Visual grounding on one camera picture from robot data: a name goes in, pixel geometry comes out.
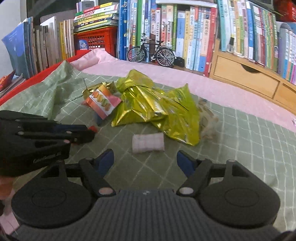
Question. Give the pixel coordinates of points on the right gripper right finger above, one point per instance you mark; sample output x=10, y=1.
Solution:
x=197, y=173

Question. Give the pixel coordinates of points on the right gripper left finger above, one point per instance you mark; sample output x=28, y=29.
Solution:
x=93, y=172

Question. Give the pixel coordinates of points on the gold foil bag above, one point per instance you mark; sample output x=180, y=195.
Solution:
x=173, y=112

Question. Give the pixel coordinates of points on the pink macaron snack packet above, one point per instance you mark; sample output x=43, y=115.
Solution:
x=103, y=102

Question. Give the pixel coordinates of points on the row of upright books centre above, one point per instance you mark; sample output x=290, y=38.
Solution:
x=189, y=28

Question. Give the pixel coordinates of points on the stack of books on crate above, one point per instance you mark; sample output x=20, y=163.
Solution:
x=97, y=17

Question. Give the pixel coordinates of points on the row of books on shelf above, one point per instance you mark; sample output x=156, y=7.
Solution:
x=262, y=32

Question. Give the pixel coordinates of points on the green checked blanket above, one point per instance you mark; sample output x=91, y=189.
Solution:
x=145, y=157

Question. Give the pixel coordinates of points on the red tray edge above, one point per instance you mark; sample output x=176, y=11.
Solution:
x=27, y=83

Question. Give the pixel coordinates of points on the pink white folded cloth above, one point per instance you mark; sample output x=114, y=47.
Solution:
x=148, y=143

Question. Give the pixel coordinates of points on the pink bed sheet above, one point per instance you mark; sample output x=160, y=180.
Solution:
x=99, y=62

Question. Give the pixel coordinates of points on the left leaning book row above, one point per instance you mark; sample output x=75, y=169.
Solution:
x=34, y=48

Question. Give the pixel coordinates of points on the wooden drawer shelf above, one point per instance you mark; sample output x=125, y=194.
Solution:
x=242, y=73

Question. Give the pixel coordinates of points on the miniature black bicycle model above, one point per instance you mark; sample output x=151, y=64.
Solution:
x=149, y=51

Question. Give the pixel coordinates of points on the red plastic crate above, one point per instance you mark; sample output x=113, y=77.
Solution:
x=103, y=38

